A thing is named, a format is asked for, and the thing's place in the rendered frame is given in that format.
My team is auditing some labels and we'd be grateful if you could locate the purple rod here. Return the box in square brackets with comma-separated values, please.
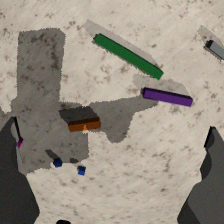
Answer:
[142, 87, 193, 107]

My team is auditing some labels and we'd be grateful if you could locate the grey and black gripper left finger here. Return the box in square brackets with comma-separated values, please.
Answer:
[0, 116, 40, 224]

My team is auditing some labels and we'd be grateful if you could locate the grey rectangular block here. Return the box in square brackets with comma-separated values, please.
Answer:
[206, 40, 224, 60]

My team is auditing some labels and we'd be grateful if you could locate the green rod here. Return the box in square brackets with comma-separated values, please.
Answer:
[94, 33, 164, 80]

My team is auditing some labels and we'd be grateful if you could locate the orange-brown rod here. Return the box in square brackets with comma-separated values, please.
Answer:
[68, 117, 101, 132]

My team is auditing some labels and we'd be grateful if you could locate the magenta rod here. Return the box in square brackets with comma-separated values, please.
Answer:
[17, 138, 24, 148]

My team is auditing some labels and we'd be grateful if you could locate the small blue cube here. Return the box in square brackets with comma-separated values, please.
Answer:
[78, 166, 86, 176]
[53, 158, 63, 168]

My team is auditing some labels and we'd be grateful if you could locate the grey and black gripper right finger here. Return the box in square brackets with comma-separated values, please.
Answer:
[177, 126, 224, 224]

